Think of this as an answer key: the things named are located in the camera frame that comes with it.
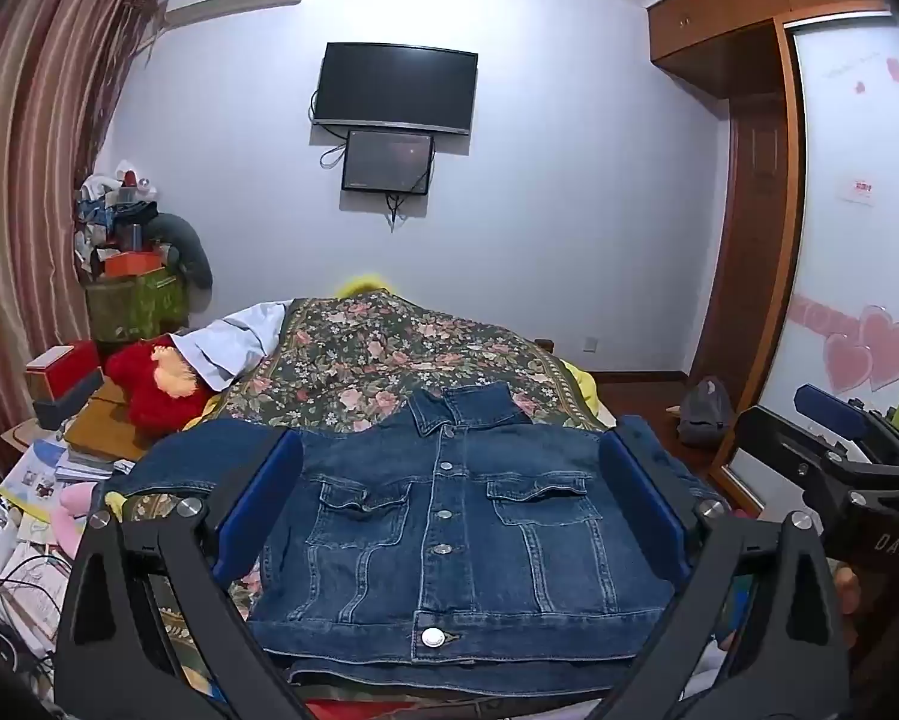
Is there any pile of household clutter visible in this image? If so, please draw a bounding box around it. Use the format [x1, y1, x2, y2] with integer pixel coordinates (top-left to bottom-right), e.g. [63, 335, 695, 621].
[73, 161, 167, 271]

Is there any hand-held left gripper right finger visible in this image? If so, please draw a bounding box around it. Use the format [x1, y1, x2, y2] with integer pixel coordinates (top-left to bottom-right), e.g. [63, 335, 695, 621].
[592, 415, 853, 720]

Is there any white heart-sticker sliding door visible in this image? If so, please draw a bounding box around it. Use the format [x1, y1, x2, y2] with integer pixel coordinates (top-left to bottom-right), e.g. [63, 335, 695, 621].
[750, 11, 899, 466]

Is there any striped brown curtain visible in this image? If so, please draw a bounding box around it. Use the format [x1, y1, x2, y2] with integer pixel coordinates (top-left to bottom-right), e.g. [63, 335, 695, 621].
[0, 0, 167, 481]

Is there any pink plush toy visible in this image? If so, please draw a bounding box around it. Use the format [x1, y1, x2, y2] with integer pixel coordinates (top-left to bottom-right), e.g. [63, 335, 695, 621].
[48, 481, 104, 550]

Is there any blue denim jacket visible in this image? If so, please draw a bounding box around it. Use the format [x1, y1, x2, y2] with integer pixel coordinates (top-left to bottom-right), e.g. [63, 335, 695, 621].
[100, 382, 724, 695]

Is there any grey backpack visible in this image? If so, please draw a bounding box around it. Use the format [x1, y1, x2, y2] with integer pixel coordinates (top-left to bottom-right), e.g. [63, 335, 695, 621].
[676, 376, 736, 448]

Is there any red box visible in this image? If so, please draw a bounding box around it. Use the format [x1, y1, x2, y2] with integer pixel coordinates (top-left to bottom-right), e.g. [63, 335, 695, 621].
[25, 340, 104, 402]

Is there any person's right hand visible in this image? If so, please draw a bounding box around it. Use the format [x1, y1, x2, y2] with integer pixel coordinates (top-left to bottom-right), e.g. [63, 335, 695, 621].
[831, 564, 865, 650]

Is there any white shirt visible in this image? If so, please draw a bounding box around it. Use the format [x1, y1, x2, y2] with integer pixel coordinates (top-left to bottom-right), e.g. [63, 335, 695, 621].
[170, 300, 295, 392]

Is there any yellow pillow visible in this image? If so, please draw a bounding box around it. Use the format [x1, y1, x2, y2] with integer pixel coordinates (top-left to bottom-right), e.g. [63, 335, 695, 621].
[335, 274, 397, 299]

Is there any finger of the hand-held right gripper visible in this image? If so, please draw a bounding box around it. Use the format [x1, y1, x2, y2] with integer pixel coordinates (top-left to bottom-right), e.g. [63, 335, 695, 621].
[735, 405, 847, 500]
[795, 384, 899, 460]

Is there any orange box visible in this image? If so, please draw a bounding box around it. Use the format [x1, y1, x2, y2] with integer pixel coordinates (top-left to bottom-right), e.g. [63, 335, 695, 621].
[104, 249, 167, 278]

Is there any wooden door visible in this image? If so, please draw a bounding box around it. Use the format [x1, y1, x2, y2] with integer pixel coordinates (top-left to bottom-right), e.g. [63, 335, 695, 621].
[688, 94, 790, 407]

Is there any floral green blanket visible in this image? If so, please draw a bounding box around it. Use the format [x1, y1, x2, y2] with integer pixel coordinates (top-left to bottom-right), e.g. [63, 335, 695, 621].
[115, 294, 608, 691]

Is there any black wall television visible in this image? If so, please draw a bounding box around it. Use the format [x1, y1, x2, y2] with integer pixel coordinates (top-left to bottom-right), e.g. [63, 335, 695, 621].
[310, 42, 480, 137]

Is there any brown cardboard sheet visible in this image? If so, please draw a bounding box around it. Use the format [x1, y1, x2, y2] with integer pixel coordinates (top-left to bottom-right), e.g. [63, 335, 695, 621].
[63, 379, 152, 464]

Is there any dark grey box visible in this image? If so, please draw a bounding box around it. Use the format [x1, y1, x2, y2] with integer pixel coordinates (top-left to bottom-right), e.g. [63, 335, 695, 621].
[32, 375, 107, 430]

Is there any small black monitor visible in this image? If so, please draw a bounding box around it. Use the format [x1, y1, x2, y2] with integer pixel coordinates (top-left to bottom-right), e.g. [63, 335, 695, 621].
[340, 129, 436, 197]

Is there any wooden overhead cabinet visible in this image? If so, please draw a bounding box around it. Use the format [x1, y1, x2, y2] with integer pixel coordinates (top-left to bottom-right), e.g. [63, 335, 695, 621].
[646, 0, 895, 100]

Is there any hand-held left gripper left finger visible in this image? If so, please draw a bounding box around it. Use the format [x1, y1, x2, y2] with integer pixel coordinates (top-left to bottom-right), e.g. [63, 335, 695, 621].
[53, 429, 323, 720]

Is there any red plush toy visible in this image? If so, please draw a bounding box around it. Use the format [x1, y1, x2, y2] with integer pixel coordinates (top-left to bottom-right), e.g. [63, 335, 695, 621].
[104, 340, 220, 434]

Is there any tangle of cables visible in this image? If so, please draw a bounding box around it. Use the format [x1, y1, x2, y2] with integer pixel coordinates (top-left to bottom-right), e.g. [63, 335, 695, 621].
[0, 495, 79, 698]

